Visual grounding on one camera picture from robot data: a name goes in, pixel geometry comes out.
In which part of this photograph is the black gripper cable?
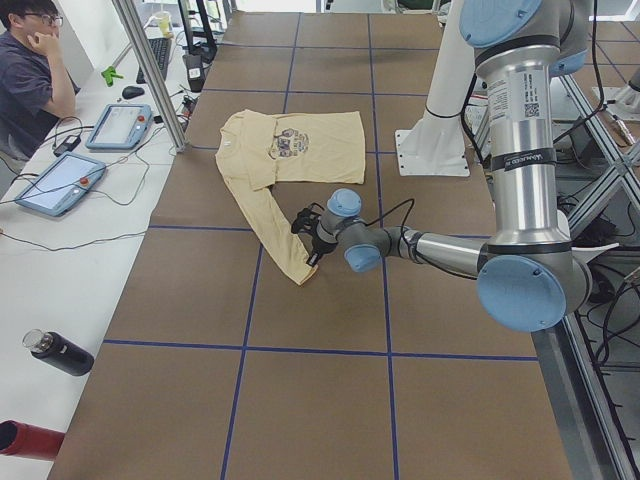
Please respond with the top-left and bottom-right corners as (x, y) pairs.
(359, 197), (417, 231)

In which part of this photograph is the black power adapter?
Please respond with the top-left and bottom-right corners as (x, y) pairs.
(53, 135), (81, 157)

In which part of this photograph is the green plastic clamp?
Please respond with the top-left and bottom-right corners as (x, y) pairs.
(101, 66), (124, 87)

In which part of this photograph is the blue teach pendant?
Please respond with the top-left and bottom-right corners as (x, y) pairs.
(85, 103), (153, 151)
(14, 152), (107, 217)

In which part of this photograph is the seated man dark shirt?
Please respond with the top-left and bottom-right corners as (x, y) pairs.
(1, 1), (79, 170)

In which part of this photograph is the white plastic chair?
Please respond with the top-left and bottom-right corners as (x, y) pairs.
(572, 242), (620, 264)

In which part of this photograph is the black keyboard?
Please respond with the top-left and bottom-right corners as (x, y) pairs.
(148, 37), (172, 81)

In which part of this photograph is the aluminium frame post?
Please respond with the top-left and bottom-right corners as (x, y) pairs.
(112, 0), (187, 152)

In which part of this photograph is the brown paper table cover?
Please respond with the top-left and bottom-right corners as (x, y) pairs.
(51, 13), (571, 479)

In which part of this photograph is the far blue teach pendant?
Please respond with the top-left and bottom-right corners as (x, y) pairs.
(85, 103), (153, 151)

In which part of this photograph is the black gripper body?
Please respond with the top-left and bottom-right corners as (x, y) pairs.
(291, 203), (336, 260)

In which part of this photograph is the black computer mouse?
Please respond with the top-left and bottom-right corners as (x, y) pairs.
(121, 86), (145, 100)

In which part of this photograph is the beige long-sleeve printed shirt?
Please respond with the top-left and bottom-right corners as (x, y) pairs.
(216, 110), (366, 285)

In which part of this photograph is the red cylinder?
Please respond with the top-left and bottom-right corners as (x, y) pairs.
(1, 420), (65, 461)

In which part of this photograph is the black water bottle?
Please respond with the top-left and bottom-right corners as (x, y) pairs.
(22, 329), (94, 377)

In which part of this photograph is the near blue teach pendant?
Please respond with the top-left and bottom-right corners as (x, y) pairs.
(14, 152), (107, 217)

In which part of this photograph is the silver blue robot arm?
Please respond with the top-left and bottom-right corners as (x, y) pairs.
(291, 1), (597, 332)

